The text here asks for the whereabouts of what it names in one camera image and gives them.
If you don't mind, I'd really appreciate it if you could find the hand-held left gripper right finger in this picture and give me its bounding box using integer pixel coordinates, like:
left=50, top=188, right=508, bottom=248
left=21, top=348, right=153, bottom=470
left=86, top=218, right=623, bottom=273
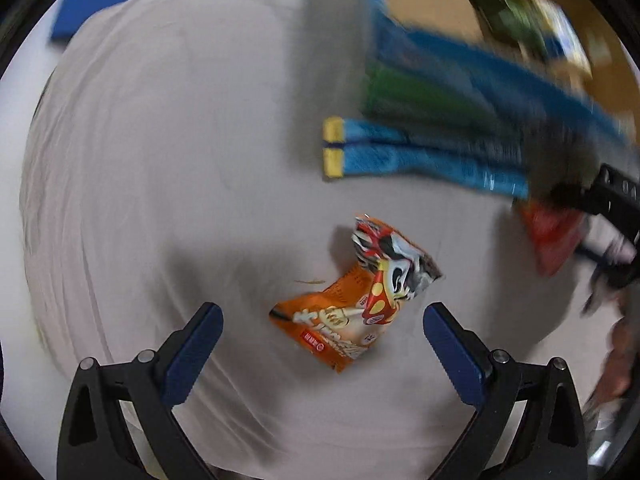
left=423, top=302, right=589, bottom=480

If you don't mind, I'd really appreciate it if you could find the green snack packet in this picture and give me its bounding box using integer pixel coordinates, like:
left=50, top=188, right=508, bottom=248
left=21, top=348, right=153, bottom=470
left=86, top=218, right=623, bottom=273
left=361, top=59, right=506, bottom=128

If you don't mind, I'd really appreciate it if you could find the blue packet with yellow end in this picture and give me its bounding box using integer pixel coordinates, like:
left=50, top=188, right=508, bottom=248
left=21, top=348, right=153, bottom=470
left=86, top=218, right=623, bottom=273
left=322, top=146, right=531, bottom=199
left=322, top=116, right=526, bottom=161

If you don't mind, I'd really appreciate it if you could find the blue and white packet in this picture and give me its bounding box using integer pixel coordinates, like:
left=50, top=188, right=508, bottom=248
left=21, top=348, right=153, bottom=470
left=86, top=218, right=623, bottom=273
left=527, top=0, right=593, bottom=77

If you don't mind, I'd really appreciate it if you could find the grey bed sheet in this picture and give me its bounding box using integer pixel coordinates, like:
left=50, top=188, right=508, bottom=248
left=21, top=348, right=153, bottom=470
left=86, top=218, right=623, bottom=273
left=0, top=0, right=626, bottom=480

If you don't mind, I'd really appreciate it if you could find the red snack packet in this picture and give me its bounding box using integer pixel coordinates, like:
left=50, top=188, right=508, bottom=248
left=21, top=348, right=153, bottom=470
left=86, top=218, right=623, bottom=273
left=517, top=200, right=587, bottom=278

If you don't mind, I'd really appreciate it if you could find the person's right forearm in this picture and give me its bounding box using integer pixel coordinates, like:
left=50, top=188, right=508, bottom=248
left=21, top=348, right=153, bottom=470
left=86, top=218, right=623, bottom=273
left=592, top=317, right=637, bottom=411

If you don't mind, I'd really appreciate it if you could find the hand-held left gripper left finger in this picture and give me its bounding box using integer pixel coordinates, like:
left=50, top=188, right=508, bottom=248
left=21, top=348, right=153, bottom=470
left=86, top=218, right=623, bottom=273
left=56, top=302, right=224, bottom=480

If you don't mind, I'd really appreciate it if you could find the dark green packet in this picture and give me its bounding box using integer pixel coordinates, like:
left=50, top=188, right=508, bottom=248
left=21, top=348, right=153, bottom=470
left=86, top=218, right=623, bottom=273
left=452, top=0, right=551, bottom=63

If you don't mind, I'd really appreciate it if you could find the blue cardboard box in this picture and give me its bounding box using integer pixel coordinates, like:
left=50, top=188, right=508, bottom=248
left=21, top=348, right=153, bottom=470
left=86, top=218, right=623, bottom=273
left=362, top=0, right=636, bottom=143

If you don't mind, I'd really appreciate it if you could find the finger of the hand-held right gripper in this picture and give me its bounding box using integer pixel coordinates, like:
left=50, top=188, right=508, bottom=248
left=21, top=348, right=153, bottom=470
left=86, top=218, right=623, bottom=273
left=549, top=162, right=640, bottom=245
left=574, top=246, right=640, bottom=290

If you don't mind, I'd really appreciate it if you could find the orange snack packet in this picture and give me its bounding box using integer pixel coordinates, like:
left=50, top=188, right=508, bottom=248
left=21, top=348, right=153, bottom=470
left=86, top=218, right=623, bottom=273
left=269, top=213, right=444, bottom=374

